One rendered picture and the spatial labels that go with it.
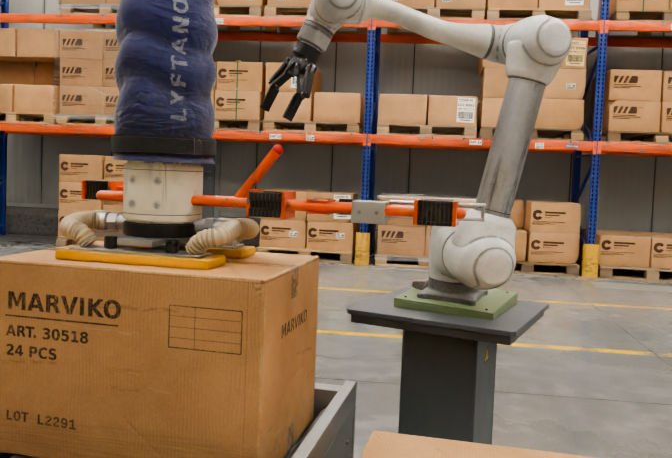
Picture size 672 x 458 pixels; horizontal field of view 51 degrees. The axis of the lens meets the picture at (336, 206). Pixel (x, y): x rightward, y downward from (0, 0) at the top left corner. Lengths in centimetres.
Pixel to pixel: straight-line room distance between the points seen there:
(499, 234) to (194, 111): 88
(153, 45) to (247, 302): 56
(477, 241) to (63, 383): 106
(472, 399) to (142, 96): 127
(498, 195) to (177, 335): 97
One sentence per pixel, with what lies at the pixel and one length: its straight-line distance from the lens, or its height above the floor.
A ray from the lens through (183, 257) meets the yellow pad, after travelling 143.
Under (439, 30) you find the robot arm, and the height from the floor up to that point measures 156.
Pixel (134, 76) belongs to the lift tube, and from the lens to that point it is 153.
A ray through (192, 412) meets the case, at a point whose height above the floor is 68.
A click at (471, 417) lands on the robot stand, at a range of 216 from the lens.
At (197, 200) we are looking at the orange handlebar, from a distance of 152.
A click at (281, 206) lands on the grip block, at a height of 108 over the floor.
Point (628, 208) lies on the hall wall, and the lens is 1027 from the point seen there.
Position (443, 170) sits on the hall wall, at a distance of 988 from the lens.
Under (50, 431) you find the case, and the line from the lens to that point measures 158.
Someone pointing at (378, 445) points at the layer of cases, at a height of 54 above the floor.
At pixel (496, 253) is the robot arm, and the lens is 188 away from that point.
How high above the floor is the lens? 116
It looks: 3 degrees down
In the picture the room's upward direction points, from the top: 2 degrees clockwise
